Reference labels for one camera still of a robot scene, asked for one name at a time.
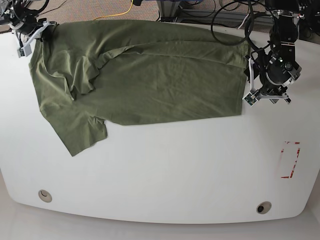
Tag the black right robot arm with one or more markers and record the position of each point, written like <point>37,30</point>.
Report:
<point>15,11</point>

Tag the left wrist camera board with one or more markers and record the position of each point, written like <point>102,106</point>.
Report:
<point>250,99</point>

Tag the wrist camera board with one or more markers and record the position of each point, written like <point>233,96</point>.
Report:
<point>250,99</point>
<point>24,51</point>

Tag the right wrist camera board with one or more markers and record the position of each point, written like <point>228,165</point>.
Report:
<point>24,51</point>

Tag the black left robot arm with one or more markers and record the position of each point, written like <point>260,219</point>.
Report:
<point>270,73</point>

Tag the olive green t-shirt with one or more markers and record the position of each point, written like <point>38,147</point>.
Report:
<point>134,72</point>

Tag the right table cable grommet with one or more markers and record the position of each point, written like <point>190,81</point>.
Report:
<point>264,208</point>

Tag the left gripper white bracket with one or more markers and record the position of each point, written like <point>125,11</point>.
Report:
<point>262,87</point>

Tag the red tape rectangle marking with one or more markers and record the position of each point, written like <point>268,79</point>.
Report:
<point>288,159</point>

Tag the aluminium frame stand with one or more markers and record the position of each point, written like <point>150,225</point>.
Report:
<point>230,14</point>

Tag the table cable grommet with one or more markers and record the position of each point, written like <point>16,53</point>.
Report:
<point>264,208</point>
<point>45,196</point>

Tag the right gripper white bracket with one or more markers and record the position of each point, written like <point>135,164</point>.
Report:
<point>41,30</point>

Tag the left table cable grommet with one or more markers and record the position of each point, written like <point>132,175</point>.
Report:
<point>45,196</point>

